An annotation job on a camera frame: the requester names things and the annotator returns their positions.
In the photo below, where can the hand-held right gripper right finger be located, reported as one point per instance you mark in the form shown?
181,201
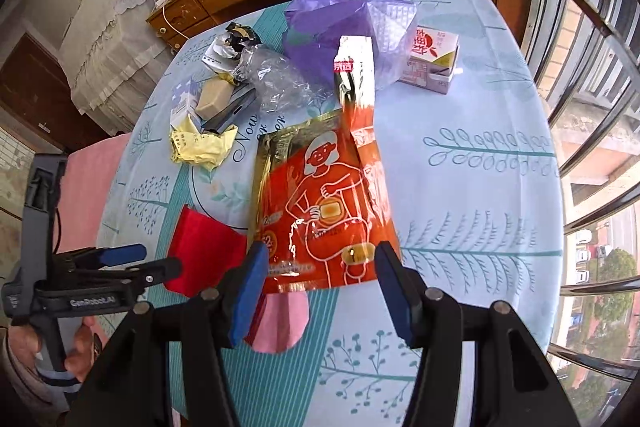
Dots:
395,292

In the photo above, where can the pink paper sheet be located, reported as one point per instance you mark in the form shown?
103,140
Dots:
280,322

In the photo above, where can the red paper sheet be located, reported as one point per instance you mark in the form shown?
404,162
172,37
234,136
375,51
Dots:
200,247

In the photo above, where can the yellow crumpled paper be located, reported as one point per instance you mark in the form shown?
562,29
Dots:
200,147

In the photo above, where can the orange red printed packet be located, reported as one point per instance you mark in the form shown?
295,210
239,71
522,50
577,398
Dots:
320,187

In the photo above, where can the small white box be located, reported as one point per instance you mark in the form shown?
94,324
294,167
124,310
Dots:
182,104

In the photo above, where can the metal window grille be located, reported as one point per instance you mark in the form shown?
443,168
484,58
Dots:
600,285

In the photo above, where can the strawberry milk carton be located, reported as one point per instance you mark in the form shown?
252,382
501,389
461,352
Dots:
430,57

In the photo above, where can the brown wooden cabinet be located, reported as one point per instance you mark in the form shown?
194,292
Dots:
35,87

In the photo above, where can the blue leaf print tablecloth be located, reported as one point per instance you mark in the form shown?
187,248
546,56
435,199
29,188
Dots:
450,107

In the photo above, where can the dark grey box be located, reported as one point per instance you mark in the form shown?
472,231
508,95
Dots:
235,107

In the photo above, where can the person's left hand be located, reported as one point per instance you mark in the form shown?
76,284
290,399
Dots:
82,347

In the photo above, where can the purple plastic bag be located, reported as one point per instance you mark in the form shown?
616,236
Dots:
320,27

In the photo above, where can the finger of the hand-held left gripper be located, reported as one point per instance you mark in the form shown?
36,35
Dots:
150,276
122,254

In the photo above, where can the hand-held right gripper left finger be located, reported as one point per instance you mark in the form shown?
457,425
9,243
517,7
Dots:
247,297

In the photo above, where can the crumpled black white wrapper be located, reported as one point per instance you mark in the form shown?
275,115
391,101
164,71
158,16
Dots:
225,49

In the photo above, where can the clear plastic wrap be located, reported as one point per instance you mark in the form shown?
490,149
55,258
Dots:
280,82

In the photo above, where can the white lace furniture cover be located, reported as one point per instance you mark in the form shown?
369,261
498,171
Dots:
110,47

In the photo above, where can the person's left forearm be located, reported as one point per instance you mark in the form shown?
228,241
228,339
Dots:
30,392

